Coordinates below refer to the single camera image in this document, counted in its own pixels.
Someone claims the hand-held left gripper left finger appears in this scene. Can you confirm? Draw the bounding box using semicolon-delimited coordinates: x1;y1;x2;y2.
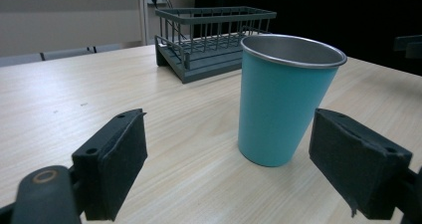
71;108;148;222

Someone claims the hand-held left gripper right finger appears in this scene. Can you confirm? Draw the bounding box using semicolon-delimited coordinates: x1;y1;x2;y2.
308;108;413;221

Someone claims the teal metal cup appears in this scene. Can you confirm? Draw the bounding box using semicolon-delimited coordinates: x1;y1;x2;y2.
237;34;348;168

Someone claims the grey dish rack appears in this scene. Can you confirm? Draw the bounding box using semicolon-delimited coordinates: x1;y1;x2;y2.
153;5;278;85

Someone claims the dark object at table edge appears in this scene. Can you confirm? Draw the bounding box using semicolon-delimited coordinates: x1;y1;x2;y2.
393;34;422;60

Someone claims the black curtain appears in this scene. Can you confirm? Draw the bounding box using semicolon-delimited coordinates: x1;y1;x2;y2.
194;0;422;77

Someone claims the black cable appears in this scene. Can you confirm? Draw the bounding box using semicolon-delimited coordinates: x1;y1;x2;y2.
151;0;187;41

